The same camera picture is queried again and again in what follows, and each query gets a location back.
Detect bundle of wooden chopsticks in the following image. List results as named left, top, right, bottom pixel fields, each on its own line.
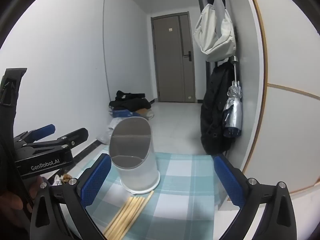
left=103, top=190, right=155, bottom=240

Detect black clothes pile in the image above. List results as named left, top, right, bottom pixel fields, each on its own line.
left=109, top=90, right=152, bottom=111

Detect silver folded umbrella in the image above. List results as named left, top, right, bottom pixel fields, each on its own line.
left=222, top=56, right=243, bottom=137

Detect blue cardboard box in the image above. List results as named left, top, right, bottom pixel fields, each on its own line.
left=112, top=109, right=140, bottom=118

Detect person's left hand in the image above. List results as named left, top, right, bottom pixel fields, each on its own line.
left=0, top=175, right=44, bottom=227

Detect clear plastic bags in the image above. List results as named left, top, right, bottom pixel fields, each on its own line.
left=96, top=119, right=118, bottom=145

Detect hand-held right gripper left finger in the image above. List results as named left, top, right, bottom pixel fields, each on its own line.
left=30, top=153, right=112, bottom=240

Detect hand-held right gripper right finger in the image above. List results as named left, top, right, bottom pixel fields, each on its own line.
left=212, top=154, right=292, bottom=240

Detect white shoulder bag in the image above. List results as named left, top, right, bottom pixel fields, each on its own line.
left=193, top=4, right=237, bottom=63

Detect white wood-trimmed cabinet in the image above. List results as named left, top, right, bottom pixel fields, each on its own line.
left=235, top=0, right=320, bottom=200

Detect black ribbed strap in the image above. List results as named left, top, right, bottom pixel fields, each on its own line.
left=0, top=67, right=34, bottom=207

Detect white crumpled wrapper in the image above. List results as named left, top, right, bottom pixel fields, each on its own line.
left=52, top=174, right=72, bottom=186

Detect grey-brown door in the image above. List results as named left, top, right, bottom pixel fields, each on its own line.
left=151, top=12, right=197, bottom=103

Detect brown cardboard piece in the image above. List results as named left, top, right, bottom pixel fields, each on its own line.
left=136, top=108, right=155, bottom=119

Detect teal plaid tablecloth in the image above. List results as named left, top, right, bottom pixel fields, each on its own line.
left=64, top=152, right=247, bottom=240

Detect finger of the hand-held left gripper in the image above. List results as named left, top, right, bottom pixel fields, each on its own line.
left=14, top=124, right=56, bottom=145
left=21, top=128, right=89, bottom=153

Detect white utensil holder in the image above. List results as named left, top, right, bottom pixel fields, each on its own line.
left=109, top=116, right=161, bottom=195

